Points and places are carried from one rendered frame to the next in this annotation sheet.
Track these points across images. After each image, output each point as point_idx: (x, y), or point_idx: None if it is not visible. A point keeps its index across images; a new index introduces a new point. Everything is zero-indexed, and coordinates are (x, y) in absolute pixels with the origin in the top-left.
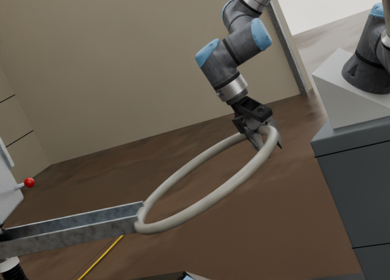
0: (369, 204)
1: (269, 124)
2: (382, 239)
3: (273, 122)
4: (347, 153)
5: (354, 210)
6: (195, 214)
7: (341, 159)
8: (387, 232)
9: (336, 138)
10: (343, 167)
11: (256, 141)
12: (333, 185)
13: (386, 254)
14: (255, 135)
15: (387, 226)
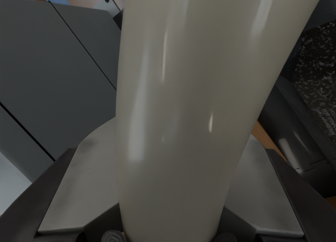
0: (81, 88)
1: (81, 206)
2: (104, 78)
3: (38, 200)
4: (25, 121)
5: (97, 104)
6: None
7: (42, 130)
8: (95, 73)
9: (4, 145)
10: (54, 124)
11: (263, 173)
12: (86, 133)
13: (112, 75)
14: (260, 211)
15: (90, 71)
